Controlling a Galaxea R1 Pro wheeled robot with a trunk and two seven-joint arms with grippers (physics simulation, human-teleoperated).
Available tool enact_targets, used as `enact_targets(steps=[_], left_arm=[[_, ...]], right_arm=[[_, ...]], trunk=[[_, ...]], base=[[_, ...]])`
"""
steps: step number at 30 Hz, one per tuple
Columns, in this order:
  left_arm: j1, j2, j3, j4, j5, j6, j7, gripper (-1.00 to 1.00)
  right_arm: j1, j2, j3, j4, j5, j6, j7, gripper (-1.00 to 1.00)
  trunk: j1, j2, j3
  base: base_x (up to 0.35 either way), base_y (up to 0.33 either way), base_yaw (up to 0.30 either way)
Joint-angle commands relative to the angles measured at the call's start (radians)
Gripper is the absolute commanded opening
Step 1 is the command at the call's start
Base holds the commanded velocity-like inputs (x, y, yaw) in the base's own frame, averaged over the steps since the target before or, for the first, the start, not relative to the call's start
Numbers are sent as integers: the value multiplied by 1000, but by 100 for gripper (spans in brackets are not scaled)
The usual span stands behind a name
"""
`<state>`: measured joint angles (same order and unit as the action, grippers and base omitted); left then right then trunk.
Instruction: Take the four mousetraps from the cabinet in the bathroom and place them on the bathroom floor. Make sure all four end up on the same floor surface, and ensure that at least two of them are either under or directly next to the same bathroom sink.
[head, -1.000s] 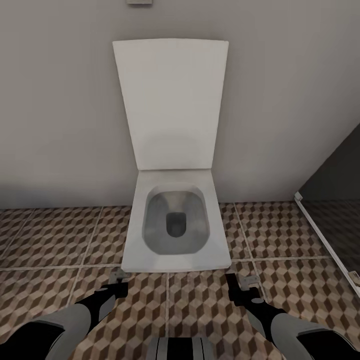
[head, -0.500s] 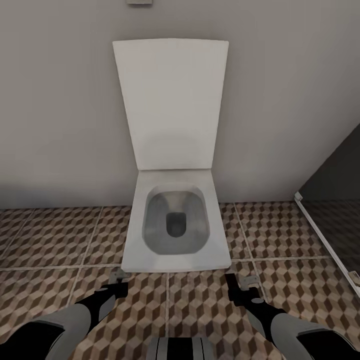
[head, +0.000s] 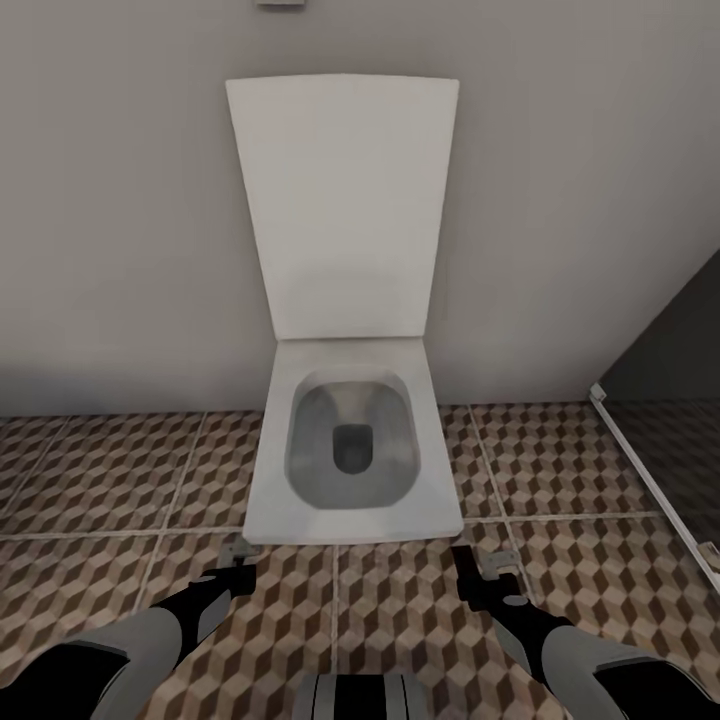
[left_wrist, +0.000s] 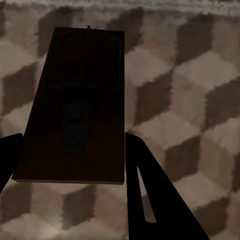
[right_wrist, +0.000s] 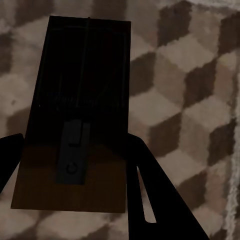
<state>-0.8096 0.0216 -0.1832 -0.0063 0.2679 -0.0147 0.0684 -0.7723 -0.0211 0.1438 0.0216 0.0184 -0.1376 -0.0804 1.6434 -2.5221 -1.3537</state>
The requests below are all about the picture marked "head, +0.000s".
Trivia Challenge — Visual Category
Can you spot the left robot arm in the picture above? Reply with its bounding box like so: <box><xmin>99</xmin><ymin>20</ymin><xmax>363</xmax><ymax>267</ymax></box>
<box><xmin>0</xmin><ymin>540</ymin><xmax>265</xmax><ymax>720</ymax></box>

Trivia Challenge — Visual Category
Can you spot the robot trunk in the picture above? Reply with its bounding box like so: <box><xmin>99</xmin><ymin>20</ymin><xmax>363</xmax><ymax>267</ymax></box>
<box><xmin>292</xmin><ymin>674</ymin><xmax>428</xmax><ymax>720</ymax></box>

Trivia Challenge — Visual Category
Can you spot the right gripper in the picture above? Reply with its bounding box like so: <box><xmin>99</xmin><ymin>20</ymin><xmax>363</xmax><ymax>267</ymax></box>
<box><xmin>456</xmin><ymin>572</ymin><xmax>520</xmax><ymax>613</ymax></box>

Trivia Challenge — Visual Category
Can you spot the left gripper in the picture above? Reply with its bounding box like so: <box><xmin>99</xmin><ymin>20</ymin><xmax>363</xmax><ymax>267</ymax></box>
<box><xmin>202</xmin><ymin>564</ymin><xmax>256</xmax><ymax>600</ymax></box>

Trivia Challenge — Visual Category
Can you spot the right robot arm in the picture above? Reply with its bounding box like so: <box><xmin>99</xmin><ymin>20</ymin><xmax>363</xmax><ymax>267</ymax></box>
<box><xmin>456</xmin><ymin>551</ymin><xmax>720</xmax><ymax>720</ymax></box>

